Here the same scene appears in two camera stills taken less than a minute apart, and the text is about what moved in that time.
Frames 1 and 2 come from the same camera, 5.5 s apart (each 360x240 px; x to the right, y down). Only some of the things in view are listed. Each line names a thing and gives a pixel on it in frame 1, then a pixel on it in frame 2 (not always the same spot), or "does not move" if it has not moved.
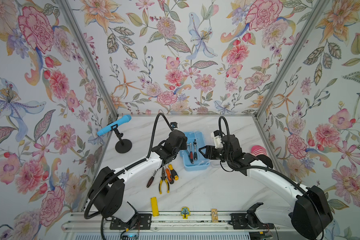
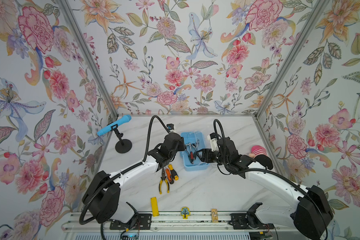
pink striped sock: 257,150 does not move
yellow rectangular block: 154,206 does not move
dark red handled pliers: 151,179 → 190,154
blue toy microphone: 112,126 does not move
